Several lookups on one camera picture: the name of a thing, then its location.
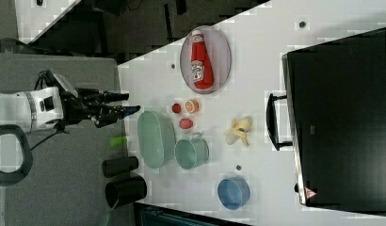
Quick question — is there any green cup with handle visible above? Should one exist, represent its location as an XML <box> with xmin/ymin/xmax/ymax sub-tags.
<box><xmin>174</xmin><ymin>133</ymin><xmax>209</xmax><ymax>170</ymax></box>

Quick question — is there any grey round plate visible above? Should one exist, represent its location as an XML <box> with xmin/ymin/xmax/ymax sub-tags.
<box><xmin>180</xmin><ymin>25</ymin><xmax>232</xmax><ymax>94</ymax></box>

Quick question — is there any pink red toy fruit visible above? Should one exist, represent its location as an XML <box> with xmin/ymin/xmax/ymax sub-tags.
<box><xmin>179</xmin><ymin>118</ymin><xmax>193</xmax><ymax>129</ymax></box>

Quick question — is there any black cylinder cup lower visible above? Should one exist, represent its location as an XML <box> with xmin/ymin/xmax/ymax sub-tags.
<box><xmin>105</xmin><ymin>175</ymin><xmax>148</xmax><ymax>208</ymax></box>

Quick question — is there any blue bowl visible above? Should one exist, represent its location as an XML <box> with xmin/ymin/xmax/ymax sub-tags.
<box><xmin>217</xmin><ymin>176</ymin><xmax>250</xmax><ymax>210</ymax></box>

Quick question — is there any red toy strawberry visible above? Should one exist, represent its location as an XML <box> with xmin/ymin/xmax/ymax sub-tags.
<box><xmin>171</xmin><ymin>104</ymin><xmax>182</xmax><ymax>114</ymax></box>

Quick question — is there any red ketchup bottle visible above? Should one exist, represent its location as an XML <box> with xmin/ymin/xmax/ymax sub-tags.
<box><xmin>191</xmin><ymin>30</ymin><xmax>214</xmax><ymax>89</ymax></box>

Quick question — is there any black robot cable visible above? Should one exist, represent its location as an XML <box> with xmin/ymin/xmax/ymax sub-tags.
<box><xmin>30</xmin><ymin>70</ymin><xmax>70</xmax><ymax>152</ymax></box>

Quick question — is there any black cylinder cup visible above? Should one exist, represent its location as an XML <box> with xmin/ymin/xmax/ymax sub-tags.
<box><xmin>102</xmin><ymin>156</ymin><xmax>139</xmax><ymax>178</ymax></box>
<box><xmin>105</xmin><ymin>175</ymin><xmax>148</xmax><ymax>208</ymax></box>

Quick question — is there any orange slice toy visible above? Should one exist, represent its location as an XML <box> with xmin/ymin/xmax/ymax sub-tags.
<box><xmin>185</xmin><ymin>100</ymin><xmax>200</xmax><ymax>114</ymax></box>

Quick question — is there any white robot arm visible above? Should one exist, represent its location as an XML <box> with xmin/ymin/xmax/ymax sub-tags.
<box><xmin>0</xmin><ymin>70</ymin><xmax>140</xmax><ymax>186</ymax></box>

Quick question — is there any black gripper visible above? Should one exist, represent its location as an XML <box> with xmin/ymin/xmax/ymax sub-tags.
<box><xmin>54</xmin><ymin>73</ymin><xmax>140</xmax><ymax>128</ymax></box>

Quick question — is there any black cylinder cup upper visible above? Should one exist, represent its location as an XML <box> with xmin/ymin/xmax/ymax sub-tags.
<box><xmin>102</xmin><ymin>156</ymin><xmax>139</xmax><ymax>178</ymax></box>

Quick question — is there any peeled yellow toy banana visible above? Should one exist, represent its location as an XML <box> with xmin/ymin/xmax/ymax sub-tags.
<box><xmin>224</xmin><ymin>116</ymin><xmax>252</xmax><ymax>147</ymax></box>

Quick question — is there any green perforated colander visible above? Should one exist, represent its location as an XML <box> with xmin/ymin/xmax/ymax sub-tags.
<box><xmin>137</xmin><ymin>111</ymin><xmax>176</xmax><ymax>169</ymax></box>

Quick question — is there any black toaster oven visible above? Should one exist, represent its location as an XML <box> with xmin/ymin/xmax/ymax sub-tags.
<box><xmin>266</xmin><ymin>27</ymin><xmax>386</xmax><ymax>217</ymax></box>

